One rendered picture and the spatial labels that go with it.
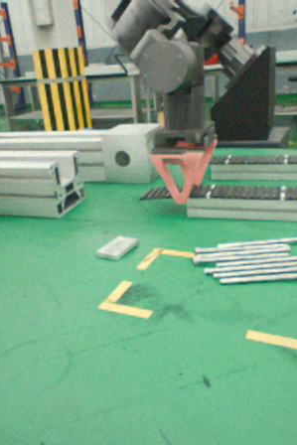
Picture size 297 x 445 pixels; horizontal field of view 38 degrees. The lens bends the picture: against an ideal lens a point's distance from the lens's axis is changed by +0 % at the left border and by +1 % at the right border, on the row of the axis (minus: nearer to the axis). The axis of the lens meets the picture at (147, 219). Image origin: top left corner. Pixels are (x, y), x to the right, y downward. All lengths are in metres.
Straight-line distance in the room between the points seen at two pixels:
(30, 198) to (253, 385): 0.47
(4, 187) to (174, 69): 0.34
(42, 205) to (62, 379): 0.38
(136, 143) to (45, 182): 0.21
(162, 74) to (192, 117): 0.09
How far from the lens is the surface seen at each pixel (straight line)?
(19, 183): 0.69
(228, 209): 0.62
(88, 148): 0.84
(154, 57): 0.51
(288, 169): 0.78
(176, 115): 0.58
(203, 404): 0.32
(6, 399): 0.36
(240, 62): 1.16
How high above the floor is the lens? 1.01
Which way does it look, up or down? 21 degrees down
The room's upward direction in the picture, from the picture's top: 5 degrees counter-clockwise
